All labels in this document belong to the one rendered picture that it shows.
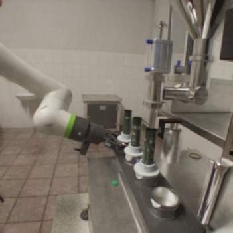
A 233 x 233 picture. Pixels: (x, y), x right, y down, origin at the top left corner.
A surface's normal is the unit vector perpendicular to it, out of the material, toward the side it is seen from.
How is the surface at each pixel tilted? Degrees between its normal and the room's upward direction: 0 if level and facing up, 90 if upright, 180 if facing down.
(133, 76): 90
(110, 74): 90
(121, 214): 0
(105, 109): 90
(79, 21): 90
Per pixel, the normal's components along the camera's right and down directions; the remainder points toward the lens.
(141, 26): 0.21, 0.26
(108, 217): 0.04, -0.96
